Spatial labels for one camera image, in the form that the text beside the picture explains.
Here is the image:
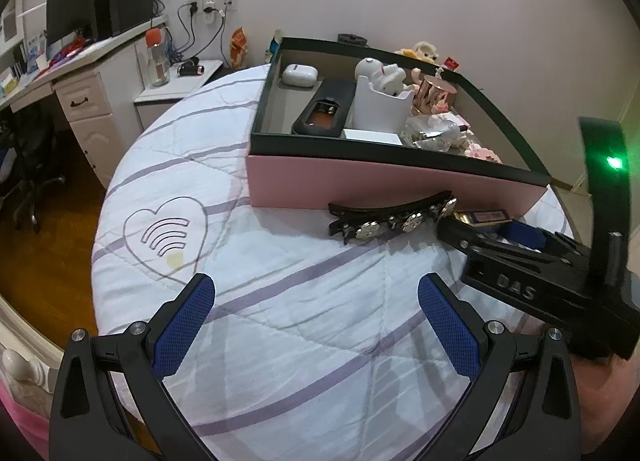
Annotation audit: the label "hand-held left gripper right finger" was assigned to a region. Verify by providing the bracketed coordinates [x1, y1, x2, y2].
[417, 272, 583, 461]

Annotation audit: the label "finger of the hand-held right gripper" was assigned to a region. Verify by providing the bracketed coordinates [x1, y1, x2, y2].
[437, 218, 591, 289]
[506, 220, 594, 263]

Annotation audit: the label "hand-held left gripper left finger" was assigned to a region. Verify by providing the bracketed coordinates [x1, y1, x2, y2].
[49, 272, 217, 461]

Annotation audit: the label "small gold and pink bottle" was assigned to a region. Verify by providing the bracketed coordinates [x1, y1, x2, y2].
[456, 208, 512, 228]

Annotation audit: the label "black rhinestone hair clip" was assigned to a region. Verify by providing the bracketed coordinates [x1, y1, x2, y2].
[327, 191, 459, 246]

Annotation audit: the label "clear plastic bag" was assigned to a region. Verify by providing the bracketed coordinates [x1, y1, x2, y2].
[404, 114, 472, 151]

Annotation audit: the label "pink box with dark rim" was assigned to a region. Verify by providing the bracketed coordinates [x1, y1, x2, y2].
[247, 36, 552, 217]

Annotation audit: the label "white small box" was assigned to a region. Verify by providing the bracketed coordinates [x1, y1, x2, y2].
[343, 128, 404, 146]

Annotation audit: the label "rose gold round tin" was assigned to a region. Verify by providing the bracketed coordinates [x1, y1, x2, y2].
[414, 72, 459, 115]

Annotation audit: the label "white holder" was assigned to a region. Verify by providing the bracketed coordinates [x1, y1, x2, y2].
[348, 75, 416, 135]

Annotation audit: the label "black remote control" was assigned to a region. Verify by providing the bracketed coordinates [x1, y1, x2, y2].
[291, 77, 357, 138]

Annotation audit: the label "white earbuds case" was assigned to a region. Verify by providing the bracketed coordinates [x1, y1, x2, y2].
[281, 64, 320, 88]

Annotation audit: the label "person's right forearm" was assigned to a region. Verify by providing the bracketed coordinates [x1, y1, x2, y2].
[567, 352, 640, 461]

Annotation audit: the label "white striped quilt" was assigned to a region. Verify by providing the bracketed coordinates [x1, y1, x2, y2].
[91, 64, 576, 461]

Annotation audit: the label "pink plush cloth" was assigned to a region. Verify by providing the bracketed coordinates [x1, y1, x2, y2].
[0, 383, 53, 461]

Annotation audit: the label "yellow and white plush toy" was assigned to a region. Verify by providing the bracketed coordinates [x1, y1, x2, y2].
[394, 40, 442, 65]

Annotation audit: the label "black office chair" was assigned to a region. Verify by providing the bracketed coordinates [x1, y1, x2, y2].
[0, 106, 69, 235]

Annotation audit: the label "white desk with drawers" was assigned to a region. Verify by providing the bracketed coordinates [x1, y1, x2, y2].
[0, 16, 168, 190]

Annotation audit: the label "white nightstand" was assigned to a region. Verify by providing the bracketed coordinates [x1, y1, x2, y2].
[132, 60, 226, 131]

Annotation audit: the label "clear bottle with orange cap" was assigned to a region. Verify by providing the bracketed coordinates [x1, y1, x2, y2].
[145, 28, 171, 88]

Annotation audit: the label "orange snack bag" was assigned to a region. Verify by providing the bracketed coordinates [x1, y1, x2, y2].
[229, 27, 250, 70]

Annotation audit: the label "blue and white snack bag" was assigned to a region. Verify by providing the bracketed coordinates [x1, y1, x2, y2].
[263, 30, 284, 65]

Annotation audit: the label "papers and books on desk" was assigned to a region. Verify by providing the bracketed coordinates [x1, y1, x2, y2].
[0, 34, 90, 94]

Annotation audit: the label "black computer monitor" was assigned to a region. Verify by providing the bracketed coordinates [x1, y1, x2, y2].
[46, 0, 96, 45]

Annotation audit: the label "cream bed frame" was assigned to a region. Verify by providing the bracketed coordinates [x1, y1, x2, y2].
[0, 291, 67, 394]

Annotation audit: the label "black power cables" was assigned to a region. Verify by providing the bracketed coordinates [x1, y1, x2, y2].
[169, 2, 227, 63]

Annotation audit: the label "white wall outlet strip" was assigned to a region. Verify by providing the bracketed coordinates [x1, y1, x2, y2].
[187, 0, 239, 25]

